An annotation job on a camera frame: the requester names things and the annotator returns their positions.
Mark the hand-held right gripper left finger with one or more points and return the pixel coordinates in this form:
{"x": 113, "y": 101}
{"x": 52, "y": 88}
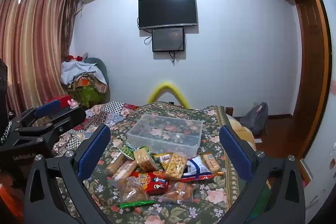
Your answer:
{"x": 94, "y": 153}

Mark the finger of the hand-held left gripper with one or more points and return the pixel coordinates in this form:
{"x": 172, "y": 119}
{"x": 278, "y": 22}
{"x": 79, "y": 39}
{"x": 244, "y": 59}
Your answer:
{"x": 48, "y": 108}
{"x": 68, "y": 119}

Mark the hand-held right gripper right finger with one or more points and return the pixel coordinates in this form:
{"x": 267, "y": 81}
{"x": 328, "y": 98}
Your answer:
{"x": 236, "y": 153}

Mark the orange biscuit packet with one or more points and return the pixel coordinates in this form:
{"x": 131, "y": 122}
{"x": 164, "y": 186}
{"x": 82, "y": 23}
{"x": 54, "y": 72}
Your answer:
{"x": 115, "y": 164}

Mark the brown biscuit packet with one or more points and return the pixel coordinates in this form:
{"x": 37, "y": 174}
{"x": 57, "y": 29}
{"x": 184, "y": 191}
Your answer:
{"x": 210, "y": 161}

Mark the green round object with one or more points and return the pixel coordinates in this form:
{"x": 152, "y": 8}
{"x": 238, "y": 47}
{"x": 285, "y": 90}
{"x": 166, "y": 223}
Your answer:
{"x": 126, "y": 150}

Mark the red-striped biscuit packet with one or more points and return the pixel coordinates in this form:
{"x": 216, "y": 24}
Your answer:
{"x": 124, "y": 170}

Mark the blue and white packet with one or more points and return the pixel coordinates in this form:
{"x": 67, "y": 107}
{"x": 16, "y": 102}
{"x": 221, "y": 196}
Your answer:
{"x": 197, "y": 167}

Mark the clear cracker packet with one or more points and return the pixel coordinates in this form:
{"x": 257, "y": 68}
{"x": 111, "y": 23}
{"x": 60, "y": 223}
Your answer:
{"x": 143, "y": 159}

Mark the clear plastic box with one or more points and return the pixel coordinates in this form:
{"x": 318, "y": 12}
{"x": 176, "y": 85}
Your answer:
{"x": 183, "y": 145}

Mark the clear bag with green edge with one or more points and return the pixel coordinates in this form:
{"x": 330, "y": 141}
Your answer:
{"x": 131, "y": 192}

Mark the purple-label nut packet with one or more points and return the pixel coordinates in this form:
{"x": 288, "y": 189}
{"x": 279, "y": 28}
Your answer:
{"x": 174, "y": 166}

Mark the red snack packet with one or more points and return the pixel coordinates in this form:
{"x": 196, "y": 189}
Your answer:
{"x": 153, "y": 182}

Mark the clear bag of orange snacks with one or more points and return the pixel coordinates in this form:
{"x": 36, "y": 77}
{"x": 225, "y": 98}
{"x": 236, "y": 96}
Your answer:
{"x": 178, "y": 192}

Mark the red toy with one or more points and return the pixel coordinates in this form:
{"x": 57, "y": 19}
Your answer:
{"x": 61, "y": 101}

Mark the yellow duvet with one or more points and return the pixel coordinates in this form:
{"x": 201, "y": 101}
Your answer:
{"x": 244, "y": 134}

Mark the grey backpack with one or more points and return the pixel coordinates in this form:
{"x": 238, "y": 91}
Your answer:
{"x": 256, "y": 116}

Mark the patchwork quilt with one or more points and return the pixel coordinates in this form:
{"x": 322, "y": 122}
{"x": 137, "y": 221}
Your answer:
{"x": 115, "y": 113}

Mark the pile of clothes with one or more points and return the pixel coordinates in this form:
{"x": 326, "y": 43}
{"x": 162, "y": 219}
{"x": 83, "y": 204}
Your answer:
{"x": 76, "y": 69}

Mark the orange garment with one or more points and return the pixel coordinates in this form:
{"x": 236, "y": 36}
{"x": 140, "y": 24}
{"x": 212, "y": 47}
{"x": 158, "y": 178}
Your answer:
{"x": 8, "y": 200}

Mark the green floral bedspread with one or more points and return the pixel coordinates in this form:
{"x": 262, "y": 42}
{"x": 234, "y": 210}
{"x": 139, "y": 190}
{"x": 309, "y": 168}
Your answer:
{"x": 210, "y": 197}

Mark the grey-blue chair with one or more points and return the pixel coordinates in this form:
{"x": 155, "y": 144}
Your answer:
{"x": 101, "y": 67}

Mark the striped pink curtain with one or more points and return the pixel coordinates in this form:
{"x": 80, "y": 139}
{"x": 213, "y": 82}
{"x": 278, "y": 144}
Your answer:
{"x": 31, "y": 43}

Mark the white door with pink stickers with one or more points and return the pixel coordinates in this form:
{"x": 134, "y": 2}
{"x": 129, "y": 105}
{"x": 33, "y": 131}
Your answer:
{"x": 325, "y": 134}

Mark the yellow foam tube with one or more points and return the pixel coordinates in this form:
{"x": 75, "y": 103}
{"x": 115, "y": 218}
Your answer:
{"x": 165, "y": 84}

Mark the brown wooden wardrobe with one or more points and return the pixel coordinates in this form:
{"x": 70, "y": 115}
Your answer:
{"x": 309, "y": 56}

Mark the small black wall monitor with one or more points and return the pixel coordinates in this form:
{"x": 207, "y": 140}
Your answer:
{"x": 168, "y": 39}

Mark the black wall television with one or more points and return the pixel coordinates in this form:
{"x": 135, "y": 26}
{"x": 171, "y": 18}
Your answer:
{"x": 168, "y": 10}

